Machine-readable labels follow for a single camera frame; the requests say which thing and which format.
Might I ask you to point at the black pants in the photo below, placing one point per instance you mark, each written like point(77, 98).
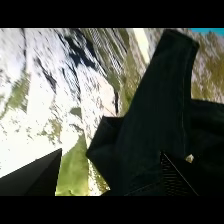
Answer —
point(156, 116)

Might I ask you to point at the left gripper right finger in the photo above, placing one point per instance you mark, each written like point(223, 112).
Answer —
point(175, 181)

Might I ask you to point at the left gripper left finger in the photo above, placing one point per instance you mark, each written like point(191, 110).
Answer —
point(40, 176)

